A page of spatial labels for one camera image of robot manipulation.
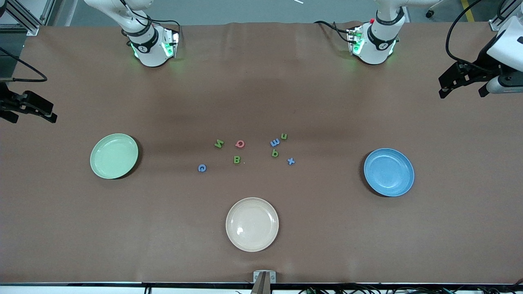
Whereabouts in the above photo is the office chair caster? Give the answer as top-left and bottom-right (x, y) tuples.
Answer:
(425, 0), (447, 19)

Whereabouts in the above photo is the green plate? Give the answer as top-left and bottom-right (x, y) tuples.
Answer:
(90, 133), (139, 180)

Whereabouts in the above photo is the blue plate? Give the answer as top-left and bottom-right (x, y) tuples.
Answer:
(364, 148), (415, 197)

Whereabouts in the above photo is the brown table cover sheet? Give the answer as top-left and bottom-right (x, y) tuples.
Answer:
(0, 21), (523, 284)

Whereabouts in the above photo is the beige plate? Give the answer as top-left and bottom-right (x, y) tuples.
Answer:
(226, 197), (279, 252)

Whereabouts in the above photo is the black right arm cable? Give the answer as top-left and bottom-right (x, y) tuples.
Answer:
(0, 46), (48, 83)

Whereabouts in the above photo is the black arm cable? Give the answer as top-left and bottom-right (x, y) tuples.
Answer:
(0, 46), (48, 83)
(445, 0), (504, 76)

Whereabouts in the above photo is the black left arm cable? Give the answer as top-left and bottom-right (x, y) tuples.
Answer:
(445, 0), (504, 76)

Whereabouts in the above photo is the aluminium frame profile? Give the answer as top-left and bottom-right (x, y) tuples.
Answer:
(0, 0), (56, 36)
(489, 0), (523, 31)

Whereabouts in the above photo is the black left base cable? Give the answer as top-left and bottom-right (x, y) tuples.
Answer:
(314, 20), (353, 43)

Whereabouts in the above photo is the black base cable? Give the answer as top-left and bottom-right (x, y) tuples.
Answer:
(123, 0), (181, 39)
(314, 20), (353, 43)

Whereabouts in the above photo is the black right base cable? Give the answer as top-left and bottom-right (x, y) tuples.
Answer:
(123, 0), (181, 39)

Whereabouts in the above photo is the grey camera pole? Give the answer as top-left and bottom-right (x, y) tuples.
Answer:
(250, 273), (271, 294)

